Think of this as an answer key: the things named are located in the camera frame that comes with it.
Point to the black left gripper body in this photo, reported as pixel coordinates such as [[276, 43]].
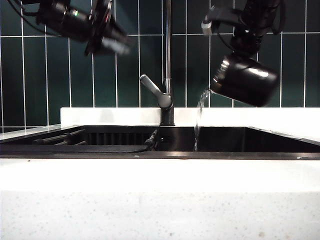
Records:
[[100, 27]]

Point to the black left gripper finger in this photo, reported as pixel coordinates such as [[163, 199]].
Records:
[[116, 47], [122, 33]]

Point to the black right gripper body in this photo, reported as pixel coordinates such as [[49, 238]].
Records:
[[246, 42]]

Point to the black mug with steel rim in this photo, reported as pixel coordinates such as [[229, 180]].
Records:
[[246, 80]]

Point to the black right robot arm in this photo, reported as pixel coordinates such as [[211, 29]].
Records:
[[262, 13]]

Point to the dark metal kitchen faucet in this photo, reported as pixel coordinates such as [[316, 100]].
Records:
[[168, 50]]

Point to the poured water stream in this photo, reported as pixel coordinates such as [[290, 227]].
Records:
[[200, 107]]

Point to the black slotted sink caddy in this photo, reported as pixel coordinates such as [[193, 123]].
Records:
[[117, 138]]

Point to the black kitchen sink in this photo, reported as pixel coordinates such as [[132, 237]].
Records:
[[237, 142]]

